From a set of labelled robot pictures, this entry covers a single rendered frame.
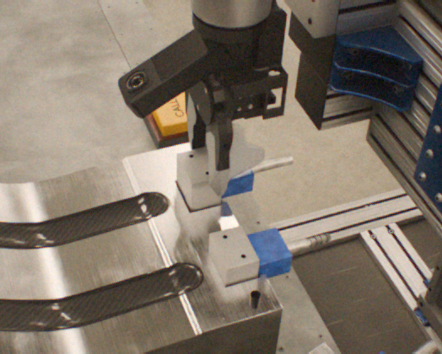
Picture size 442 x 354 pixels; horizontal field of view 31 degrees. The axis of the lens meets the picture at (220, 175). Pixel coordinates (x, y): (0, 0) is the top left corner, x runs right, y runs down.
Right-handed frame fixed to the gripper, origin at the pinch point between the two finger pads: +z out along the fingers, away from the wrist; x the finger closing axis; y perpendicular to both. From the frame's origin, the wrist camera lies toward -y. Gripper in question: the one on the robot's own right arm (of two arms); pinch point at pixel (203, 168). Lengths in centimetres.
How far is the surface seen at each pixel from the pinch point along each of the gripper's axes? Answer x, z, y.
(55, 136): 24.7, 12.5, -12.3
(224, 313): -16.4, 3.6, -3.8
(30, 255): -2.8, 3.6, -20.1
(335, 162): 79, 92, 71
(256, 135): 97, 92, 54
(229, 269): -13.2, 1.0, -2.2
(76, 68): 38.5, 12.5, -6.0
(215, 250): -10.2, 1.4, -2.5
